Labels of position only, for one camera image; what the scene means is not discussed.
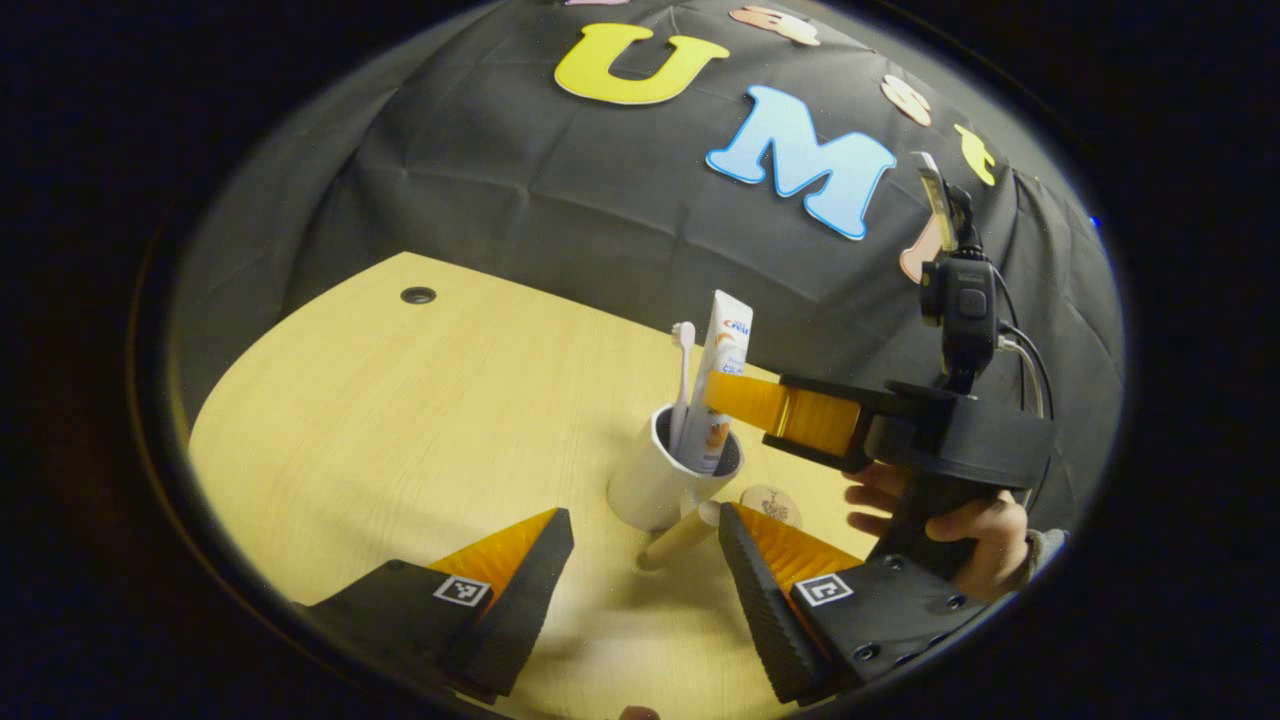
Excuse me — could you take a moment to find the white toothpaste tube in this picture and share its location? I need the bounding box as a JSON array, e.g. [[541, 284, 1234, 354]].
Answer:
[[679, 289, 755, 474]]

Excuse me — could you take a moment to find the black backdrop cloth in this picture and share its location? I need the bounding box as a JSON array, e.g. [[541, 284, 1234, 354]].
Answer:
[[168, 0, 1128, 536]]

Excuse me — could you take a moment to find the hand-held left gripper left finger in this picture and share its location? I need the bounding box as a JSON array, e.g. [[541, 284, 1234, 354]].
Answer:
[[298, 507, 577, 703]]

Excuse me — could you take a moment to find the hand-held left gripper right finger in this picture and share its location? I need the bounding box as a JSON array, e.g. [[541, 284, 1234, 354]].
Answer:
[[717, 501, 993, 707]]

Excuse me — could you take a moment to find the wooden desktop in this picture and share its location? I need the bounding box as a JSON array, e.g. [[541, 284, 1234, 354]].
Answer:
[[187, 251, 903, 720]]

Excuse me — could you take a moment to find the white toothbrush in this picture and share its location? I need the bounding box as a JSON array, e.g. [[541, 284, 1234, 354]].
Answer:
[[667, 321, 698, 457]]

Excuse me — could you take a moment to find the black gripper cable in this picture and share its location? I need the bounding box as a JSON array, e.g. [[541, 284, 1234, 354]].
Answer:
[[996, 295, 1057, 421]]

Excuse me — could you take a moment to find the white cup with wooden handle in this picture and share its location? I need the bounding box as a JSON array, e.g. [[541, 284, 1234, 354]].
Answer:
[[606, 402, 747, 574]]

